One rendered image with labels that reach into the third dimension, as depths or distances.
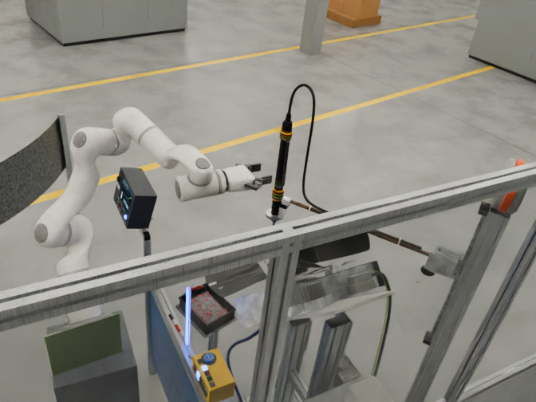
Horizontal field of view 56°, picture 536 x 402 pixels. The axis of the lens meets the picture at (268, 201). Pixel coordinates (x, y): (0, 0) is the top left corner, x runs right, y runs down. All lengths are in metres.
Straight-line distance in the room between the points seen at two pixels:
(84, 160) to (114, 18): 6.19
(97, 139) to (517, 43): 7.81
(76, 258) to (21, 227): 2.33
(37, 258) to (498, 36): 7.48
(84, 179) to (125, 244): 2.11
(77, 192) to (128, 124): 0.34
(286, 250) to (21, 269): 3.20
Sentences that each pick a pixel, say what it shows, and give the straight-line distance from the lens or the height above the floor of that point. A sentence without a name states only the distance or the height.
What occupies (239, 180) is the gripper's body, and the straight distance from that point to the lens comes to 1.72.
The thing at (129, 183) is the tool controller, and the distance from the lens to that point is 2.47.
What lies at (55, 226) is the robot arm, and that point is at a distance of 2.03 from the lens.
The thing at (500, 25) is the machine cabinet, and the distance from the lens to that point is 9.16.
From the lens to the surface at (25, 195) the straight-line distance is 3.57.
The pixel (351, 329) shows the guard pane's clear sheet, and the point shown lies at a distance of 1.30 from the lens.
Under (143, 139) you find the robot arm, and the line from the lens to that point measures 1.80.
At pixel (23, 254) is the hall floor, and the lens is 4.12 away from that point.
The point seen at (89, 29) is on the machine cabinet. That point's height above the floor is 0.20.
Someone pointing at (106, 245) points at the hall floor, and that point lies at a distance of 4.07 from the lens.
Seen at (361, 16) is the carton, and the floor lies 0.19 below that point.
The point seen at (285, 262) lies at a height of 1.99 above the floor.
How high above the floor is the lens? 2.62
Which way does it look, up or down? 35 degrees down
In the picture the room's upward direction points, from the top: 7 degrees clockwise
